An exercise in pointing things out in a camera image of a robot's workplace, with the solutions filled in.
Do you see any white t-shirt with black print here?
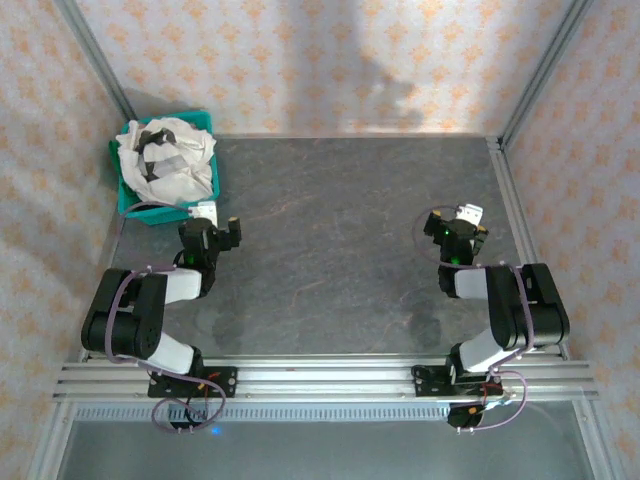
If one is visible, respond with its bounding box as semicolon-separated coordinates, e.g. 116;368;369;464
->
115;117;217;204

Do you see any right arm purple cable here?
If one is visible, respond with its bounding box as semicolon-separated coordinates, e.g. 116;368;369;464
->
412;203;529;434

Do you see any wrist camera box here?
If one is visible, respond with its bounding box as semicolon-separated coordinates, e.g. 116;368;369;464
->
455;202;485;226
188;201;220;226

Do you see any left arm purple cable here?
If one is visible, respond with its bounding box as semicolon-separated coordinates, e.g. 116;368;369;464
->
102;201;225;435

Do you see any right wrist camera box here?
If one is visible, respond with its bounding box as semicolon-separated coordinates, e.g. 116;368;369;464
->
455;202;485;226

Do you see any aluminium mounting rail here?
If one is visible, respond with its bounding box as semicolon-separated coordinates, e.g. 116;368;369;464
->
52;357;600;404

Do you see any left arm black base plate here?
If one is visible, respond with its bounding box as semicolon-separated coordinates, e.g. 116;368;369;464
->
147;366;239;400

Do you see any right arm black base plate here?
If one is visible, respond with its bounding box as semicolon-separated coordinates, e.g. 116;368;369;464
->
410;364;504;400

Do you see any grey slotted cable duct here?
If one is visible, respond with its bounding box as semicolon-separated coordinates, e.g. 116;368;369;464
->
72;403;576;424

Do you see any teal plastic basket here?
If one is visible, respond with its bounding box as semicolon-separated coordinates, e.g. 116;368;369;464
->
108;109;222;227

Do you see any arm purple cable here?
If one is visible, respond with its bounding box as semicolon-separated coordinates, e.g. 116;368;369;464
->
412;203;529;434
102;201;225;435

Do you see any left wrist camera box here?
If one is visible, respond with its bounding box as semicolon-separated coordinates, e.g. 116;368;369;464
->
188;201;220;226

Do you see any black cable mount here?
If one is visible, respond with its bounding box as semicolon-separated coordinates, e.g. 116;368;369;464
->
447;402;489;432
169;404;209;432

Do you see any aluminium frame post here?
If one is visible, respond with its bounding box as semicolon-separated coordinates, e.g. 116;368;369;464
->
498;0;596;151
27;402;76;480
52;0;137;120
572;399;614;480

